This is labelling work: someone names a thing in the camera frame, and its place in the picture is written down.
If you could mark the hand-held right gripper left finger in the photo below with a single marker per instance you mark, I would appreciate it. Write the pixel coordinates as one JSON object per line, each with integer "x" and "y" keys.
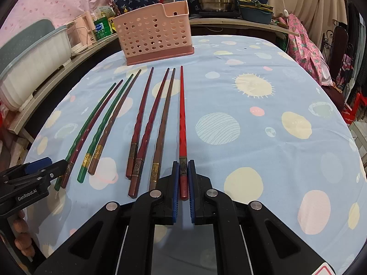
{"x": 175, "y": 194}

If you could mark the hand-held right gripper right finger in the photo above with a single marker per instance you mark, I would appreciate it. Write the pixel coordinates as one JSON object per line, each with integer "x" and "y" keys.
{"x": 192, "y": 194}

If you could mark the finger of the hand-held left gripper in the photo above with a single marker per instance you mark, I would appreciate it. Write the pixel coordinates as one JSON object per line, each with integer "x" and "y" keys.
{"x": 57, "y": 170}
{"x": 37, "y": 166}

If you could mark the dark red chopstick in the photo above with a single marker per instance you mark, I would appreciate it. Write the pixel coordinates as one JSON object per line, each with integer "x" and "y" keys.
{"x": 138, "y": 167}
{"x": 132, "y": 160}
{"x": 68, "y": 170}

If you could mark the green chopstick with gold band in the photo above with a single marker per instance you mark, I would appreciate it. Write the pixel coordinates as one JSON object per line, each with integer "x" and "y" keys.
{"x": 86, "y": 160}

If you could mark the brown chopstick with gold band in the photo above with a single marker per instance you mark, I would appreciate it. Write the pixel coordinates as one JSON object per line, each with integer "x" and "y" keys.
{"x": 155, "y": 166}
{"x": 97, "y": 152}

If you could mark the pink perforated utensil holder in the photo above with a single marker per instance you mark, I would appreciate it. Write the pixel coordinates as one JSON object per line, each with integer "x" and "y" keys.
{"x": 154, "y": 34}

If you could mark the person's left hand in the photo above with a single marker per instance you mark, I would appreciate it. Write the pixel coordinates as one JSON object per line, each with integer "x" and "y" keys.
{"x": 22, "y": 239}

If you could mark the grey side shelf board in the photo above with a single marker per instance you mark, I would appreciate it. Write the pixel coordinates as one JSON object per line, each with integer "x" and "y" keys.
{"x": 57, "y": 83}

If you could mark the white dish drainer box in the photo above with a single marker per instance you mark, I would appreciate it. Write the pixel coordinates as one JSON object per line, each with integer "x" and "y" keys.
{"x": 31, "y": 63}

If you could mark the pink electric kettle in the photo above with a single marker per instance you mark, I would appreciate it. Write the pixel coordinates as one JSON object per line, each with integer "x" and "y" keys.
{"x": 85, "y": 30}

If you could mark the green dish soap bottle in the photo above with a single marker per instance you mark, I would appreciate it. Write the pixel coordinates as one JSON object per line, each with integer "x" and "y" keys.
{"x": 102, "y": 27}

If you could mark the white and yellow carton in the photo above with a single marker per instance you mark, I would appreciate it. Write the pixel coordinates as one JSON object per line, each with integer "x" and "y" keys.
{"x": 104, "y": 11}

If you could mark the pink dotted hanging cloth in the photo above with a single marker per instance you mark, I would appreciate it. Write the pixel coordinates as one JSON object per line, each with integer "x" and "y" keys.
{"x": 51, "y": 0}

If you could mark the grey kitchen counter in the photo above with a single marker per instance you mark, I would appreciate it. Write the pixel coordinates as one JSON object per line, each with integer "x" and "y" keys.
{"x": 243, "y": 27}

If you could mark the pink pineapple print garment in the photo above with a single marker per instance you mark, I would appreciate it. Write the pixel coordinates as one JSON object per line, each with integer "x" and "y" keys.
{"x": 304, "y": 51}

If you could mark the black induction cooker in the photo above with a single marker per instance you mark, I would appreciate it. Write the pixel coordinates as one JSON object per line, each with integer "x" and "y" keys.
{"x": 219, "y": 13}

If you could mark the red plastic stool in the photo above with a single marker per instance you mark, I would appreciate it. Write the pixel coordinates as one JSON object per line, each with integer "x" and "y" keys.
{"x": 355, "y": 108}

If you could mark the blue bowl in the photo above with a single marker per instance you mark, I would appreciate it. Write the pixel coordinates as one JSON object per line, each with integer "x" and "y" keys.
{"x": 255, "y": 16}

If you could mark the yellow bowl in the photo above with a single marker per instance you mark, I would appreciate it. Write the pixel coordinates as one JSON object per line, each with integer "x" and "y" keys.
{"x": 252, "y": 4}

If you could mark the dark metal chair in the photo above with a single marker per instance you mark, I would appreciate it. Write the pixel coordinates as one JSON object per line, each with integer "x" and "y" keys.
{"x": 341, "y": 57}

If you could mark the beige curtain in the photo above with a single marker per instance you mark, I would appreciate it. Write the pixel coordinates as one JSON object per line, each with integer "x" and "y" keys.
{"x": 309, "y": 11}

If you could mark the hanging dark clothes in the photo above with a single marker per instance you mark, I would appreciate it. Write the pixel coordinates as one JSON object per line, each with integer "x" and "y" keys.
{"x": 357, "y": 34}

